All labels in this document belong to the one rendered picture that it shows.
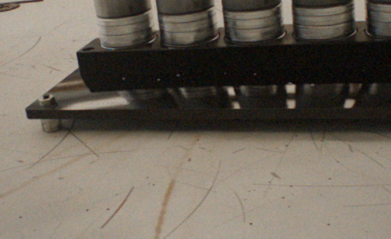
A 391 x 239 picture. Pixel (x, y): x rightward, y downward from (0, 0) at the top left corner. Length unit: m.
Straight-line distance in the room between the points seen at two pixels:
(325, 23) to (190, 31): 0.05
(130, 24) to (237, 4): 0.05
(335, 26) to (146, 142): 0.08
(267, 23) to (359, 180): 0.08
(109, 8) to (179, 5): 0.03
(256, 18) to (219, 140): 0.05
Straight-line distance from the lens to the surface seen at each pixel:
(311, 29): 0.25
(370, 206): 0.18
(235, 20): 0.25
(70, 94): 0.25
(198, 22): 0.26
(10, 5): 0.53
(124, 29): 0.27
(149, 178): 0.20
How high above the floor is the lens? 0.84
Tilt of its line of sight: 19 degrees down
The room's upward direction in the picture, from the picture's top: 8 degrees counter-clockwise
